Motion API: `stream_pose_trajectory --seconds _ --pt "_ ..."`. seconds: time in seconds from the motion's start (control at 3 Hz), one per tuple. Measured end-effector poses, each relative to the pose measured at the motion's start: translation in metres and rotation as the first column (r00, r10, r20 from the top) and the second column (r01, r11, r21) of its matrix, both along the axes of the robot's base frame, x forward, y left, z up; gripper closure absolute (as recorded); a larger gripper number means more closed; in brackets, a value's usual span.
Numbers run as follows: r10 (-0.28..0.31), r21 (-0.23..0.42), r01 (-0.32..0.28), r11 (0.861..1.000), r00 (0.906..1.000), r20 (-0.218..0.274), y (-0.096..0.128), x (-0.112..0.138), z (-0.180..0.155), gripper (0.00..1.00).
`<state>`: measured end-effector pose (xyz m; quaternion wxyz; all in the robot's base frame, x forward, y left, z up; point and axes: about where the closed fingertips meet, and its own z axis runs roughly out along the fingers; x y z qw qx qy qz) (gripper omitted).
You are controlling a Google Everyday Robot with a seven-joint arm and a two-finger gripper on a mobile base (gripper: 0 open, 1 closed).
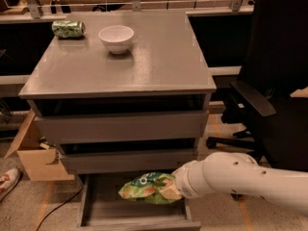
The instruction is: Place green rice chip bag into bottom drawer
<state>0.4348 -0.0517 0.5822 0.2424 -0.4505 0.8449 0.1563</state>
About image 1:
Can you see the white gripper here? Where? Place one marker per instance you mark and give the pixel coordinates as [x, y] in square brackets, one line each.
[183, 181]

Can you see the green rice chip bag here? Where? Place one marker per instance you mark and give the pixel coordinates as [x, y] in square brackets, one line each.
[146, 188]

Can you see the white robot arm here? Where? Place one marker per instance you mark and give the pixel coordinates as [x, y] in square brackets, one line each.
[239, 173]

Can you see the grey top drawer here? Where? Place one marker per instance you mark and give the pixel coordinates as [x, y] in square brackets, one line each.
[128, 127]

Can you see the grey open bottom drawer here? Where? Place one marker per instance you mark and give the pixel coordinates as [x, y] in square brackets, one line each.
[102, 209]

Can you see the grey middle drawer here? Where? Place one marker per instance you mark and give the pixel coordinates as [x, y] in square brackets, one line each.
[127, 161]

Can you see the grey drawer cabinet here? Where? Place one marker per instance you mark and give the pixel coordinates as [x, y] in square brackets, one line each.
[163, 71]

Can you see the black office chair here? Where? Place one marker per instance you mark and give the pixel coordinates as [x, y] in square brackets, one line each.
[261, 98]

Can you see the cardboard box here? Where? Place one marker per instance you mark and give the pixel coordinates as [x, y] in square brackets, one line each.
[41, 163]

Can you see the white and red shoe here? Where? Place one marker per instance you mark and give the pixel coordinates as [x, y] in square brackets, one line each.
[8, 181]

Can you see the white ceramic bowl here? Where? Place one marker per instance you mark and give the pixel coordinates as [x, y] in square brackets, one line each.
[117, 39]

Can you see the green soda can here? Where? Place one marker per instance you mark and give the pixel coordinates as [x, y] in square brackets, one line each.
[64, 29]

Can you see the wooden workbench with metal legs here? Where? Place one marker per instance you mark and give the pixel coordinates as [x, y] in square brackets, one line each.
[47, 10]

